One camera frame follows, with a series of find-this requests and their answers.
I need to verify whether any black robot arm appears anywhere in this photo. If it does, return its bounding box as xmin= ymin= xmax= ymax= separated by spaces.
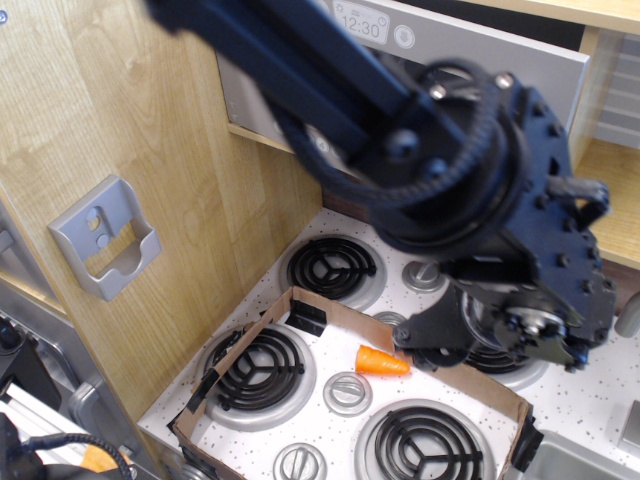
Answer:
xmin=147 ymin=1 xmax=615 ymax=371

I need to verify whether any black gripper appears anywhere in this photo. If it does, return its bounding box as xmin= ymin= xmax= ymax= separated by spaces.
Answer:
xmin=392 ymin=285 xmax=477 ymax=370

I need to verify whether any steel toy sink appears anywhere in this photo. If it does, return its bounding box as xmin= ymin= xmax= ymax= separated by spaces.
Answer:
xmin=522 ymin=431 xmax=639 ymax=480

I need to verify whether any back grey stove knob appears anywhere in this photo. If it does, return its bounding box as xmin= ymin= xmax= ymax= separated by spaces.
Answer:
xmin=402 ymin=261 xmax=446 ymax=294

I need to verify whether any front right black burner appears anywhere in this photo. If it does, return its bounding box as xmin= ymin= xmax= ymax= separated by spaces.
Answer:
xmin=354 ymin=399 xmax=497 ymax=480

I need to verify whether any grey wall holder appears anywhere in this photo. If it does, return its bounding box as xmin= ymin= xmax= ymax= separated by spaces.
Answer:
xmin=48 ymin=175 xmax=162 ymax=302

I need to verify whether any grey oven door handle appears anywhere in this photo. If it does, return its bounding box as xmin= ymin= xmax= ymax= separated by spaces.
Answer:
xmin=67 ymin=382 xmax=103 ymax=435

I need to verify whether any small middle grey knob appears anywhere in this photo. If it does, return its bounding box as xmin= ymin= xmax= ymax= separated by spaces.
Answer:
xmin=373 ymin=311 xmax=410 ymax=338

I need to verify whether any grey toy microwave door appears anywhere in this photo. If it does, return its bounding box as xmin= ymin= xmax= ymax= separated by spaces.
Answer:
xmin=214 ymin=0 xmax=591 ymax=151

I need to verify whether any grey stove knob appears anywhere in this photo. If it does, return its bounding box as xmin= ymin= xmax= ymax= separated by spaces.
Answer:
xmin=402 ymin=261 xmax=446 ymax=294
xmin=273 ymin=443 xmax=328 ymax=480
xmin=323 ymin=372 xmax=373 ymax=417

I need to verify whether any black cable bottom left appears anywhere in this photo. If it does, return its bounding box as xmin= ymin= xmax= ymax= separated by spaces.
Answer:
xmin=0 ymin=414 xmax=132 ymax=480

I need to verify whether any orange object bottom left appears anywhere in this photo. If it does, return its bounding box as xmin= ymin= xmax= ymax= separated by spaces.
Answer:
xmin=80 ymin=444 xmax=120 ymax=473

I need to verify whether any front grey stove knob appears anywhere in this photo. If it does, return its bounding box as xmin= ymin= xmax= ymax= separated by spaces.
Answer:
xmin=273 ymin=443 xmax=328 ymax=480

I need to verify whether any front left black burner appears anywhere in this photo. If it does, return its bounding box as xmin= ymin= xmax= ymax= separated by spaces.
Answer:
xmin=205 ymin=324 xmax=317 ymax=432

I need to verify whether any brown cardboard frame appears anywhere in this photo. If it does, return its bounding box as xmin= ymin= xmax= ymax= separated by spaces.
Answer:
xmin=170 ymin=287 xmax=536 ymax=479

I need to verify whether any orange toy carrot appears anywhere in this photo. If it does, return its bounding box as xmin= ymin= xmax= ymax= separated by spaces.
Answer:
xmin=355 ymin=345 xmax=411 ymax=376

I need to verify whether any black burner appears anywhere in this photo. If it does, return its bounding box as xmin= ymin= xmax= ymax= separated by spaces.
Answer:
xmin=278 ymin=235 xmax=387 ymax=311
xmin=465 ymin=346 xmax=548 ymax=391
xmin=354 ymin=399 xmax=497 ymax=480
xmin=205 ymin=324 xmax=317 ymax=432

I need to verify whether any back right black burner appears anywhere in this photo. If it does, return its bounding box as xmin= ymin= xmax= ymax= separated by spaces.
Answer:
xmin=465 ymin=346 xmax=548 ymax=391

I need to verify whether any grey toy faucet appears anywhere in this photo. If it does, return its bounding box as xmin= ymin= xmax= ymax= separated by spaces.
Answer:
xmin=614 ymin=292 xmax=640 ymax=338

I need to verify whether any back left black burner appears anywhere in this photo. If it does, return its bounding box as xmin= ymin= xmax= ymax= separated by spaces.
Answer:
xmin=278 ymin=235 xmax=387 ymax=311

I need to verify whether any centre grey stove knob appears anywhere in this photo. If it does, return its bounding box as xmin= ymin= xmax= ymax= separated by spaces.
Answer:
xmin=323 ymin=372 xmax=373 ymax=417

